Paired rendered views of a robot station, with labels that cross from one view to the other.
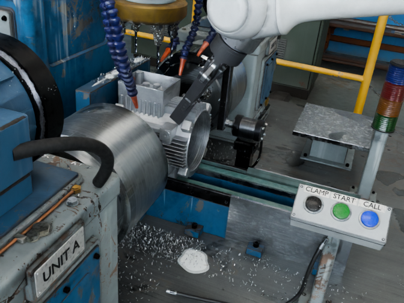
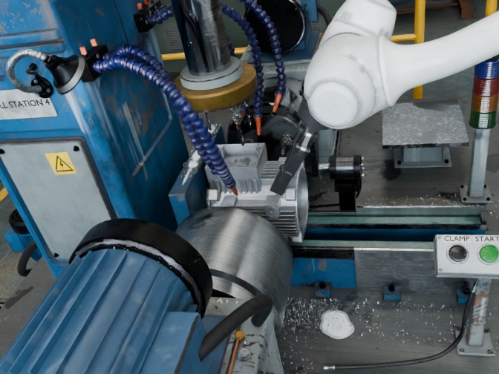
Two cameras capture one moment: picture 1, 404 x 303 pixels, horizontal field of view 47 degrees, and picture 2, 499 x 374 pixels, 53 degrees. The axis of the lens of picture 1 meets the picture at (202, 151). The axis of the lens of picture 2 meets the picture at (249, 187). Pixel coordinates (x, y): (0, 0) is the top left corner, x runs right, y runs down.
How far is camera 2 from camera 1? 0.22 m
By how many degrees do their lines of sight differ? 6
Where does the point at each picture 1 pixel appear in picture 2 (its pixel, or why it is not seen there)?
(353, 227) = not seen: outside the picture
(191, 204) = (313, 265)
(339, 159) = (436, 157)
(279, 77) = not seen: hidden behind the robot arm
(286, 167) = (385, 183)
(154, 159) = (280, 253)
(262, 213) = (391, 257)
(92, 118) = (209, 233)
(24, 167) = (208, 359)
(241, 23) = (353, 117)
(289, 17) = (398, 90)
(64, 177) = not seen: hidden behind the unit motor
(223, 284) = (375, 342)
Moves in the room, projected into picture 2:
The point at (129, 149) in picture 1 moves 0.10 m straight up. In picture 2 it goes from (258, 256) to (247, 211)
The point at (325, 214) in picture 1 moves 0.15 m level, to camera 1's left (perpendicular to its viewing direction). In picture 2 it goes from (473, 261) to (388, 278)
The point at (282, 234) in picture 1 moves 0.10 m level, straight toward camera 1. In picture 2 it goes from (417, 271) to (424, 306)
